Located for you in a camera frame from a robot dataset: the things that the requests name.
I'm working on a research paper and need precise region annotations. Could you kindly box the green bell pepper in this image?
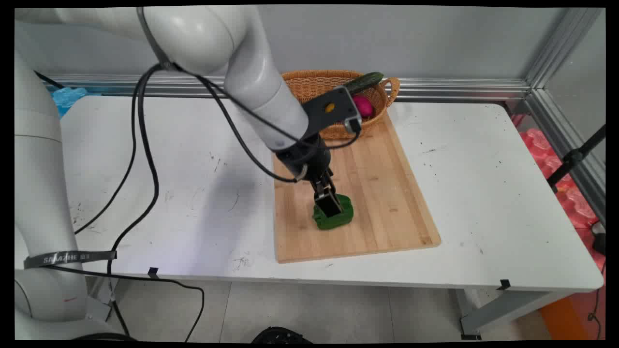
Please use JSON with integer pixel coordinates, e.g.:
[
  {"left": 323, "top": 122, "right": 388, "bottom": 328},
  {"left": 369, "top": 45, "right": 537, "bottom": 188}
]
[{"left": 312, "top": 194, "right": 354, "bottom": 230}]

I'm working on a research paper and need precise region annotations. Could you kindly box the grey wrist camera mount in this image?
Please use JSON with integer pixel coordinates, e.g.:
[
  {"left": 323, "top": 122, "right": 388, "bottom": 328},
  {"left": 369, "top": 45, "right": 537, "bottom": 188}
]
[{"left": 301, "top": 86, "right": 362, "bottom": 141}]

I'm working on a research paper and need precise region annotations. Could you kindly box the red bubble wrap sheet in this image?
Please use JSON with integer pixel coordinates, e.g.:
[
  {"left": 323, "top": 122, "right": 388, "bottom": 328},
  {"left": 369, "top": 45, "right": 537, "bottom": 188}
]
[{"left": 518, "top": 128, "right": 606, "bottom": 271}]

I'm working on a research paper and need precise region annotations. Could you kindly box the green cucumber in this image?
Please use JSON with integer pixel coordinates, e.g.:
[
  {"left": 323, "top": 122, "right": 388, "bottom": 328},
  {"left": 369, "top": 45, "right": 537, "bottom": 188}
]
[{"left": 344, "top": 72, "right": 384, "bottom": 95}]

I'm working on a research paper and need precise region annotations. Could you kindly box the black tripod stand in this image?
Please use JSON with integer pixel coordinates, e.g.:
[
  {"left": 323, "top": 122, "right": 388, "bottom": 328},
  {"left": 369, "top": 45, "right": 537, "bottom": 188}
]
[{"left": 547, "top": 124, "right": 606, "bottom": 189}]

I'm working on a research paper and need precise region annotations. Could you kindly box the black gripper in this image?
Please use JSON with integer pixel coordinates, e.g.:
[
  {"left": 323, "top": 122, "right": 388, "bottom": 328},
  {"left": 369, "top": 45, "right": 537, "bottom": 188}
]
[{"left": 276, "top": 135, "right": 343, "bottom": 218}]

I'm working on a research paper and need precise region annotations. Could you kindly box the grey table leg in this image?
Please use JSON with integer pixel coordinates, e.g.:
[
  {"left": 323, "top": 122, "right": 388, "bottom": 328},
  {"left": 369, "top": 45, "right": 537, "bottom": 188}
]
[{"left": 455, "top": 288, "right": 576, "bottom": 340}]

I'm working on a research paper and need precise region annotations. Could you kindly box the woven wicker basket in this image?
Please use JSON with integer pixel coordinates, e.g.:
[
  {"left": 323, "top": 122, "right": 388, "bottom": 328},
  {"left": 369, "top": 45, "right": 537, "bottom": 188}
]
[{"left": 281, "top": 70, "right": 400, "bottom": 141}]

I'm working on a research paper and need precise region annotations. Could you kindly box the orange floor object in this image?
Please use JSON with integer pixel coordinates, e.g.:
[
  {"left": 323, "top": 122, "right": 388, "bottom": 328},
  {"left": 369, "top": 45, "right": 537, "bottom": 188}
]
[{"left": 538, "top": 296, "right": 587, "bottom": 341}]

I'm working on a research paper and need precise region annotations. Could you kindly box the black cable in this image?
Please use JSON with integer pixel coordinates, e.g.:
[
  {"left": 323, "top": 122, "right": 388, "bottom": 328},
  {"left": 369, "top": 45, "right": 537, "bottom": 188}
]
[{"left": 34, "top": 62, "right": 361, "bottom": 342}]

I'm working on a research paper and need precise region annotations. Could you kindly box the magenta round fruit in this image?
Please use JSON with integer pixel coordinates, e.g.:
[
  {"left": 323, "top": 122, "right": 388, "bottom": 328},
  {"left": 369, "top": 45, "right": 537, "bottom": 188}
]
[{"left": 352, "top": 95, "right": 374, "bottom": 118}]

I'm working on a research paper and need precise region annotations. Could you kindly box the blue plastic bag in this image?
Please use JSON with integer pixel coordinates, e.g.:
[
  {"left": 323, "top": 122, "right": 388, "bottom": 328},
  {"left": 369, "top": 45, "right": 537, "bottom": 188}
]
[{"left": 52, "top": 87, "right": 88, "bottom": 117}]

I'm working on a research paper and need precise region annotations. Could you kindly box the wooden cutting board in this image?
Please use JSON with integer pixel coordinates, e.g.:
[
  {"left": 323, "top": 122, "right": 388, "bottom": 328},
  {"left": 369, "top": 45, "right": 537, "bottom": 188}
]
[{"left": 272, "top": 112, "right": 442, "bottom": 264}]

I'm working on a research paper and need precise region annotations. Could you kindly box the black round floor object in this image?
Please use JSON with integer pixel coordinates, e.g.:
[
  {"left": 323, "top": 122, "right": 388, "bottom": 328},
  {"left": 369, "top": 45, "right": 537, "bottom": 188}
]
[{"left": 251, "top": 327, "right": 313, "bottom": 344}]

